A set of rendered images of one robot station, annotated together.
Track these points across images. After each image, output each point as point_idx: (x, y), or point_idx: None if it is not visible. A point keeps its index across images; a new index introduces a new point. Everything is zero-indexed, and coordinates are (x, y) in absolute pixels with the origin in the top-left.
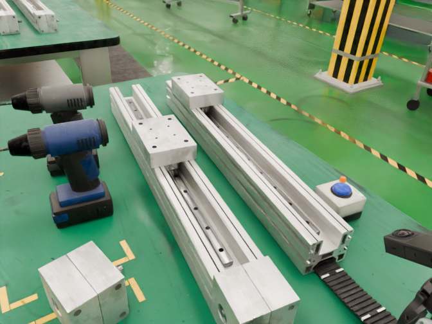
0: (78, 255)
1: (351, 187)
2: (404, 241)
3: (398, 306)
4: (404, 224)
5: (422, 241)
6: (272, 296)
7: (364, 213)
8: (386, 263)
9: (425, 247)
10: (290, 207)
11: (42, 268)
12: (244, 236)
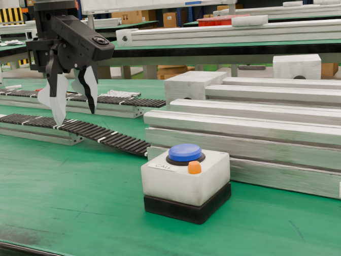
0: (312, 58)
1: (173, 168)
2: (100, 35)
3: (83, 160)
4: (63, 234)
5: (87, 31)
6: (182, 76)
7: (138, 221)
8: (96, 181)
9: (86, 26)
10: (224, 104)
11: (316, 54)
12: (237, 87)
